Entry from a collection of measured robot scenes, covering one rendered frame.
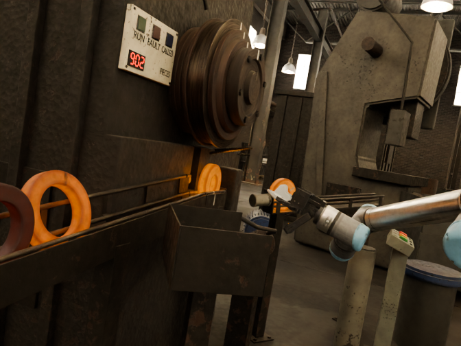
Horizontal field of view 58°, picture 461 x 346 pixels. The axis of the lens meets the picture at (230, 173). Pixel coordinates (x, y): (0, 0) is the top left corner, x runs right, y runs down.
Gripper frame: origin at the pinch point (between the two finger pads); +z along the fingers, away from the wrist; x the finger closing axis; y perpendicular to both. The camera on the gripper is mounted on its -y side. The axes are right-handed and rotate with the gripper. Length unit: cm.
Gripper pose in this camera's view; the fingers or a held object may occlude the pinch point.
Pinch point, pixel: (269, 193)
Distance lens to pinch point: 153.4
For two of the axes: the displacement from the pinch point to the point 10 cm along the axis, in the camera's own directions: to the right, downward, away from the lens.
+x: -3.7, 0.0, -9.3
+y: 4.4, -8.8, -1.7
